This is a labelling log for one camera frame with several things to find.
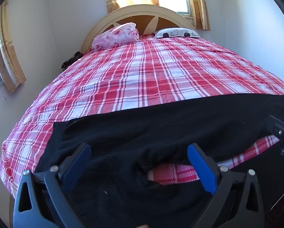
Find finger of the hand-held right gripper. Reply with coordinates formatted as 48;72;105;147
266;115;284;157

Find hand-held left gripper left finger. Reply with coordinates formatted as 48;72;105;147
12;142;92;228

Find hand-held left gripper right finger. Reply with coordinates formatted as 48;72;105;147
187;143;266;228

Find black pants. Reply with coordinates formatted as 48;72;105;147
34;94;284;228

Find black bag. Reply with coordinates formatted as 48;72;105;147
61;51;82;70

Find red plaid bedspread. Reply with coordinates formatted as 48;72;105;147
0;38;284;199

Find yellow side window curtain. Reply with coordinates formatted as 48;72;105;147
0;0;27;93

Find pink floral pillow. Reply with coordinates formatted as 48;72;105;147
92;22;140;50

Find white patterned pillow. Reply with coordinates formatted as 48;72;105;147
154;28;201;39

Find cream wooden headboard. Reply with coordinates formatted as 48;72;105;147
81;5;196;53

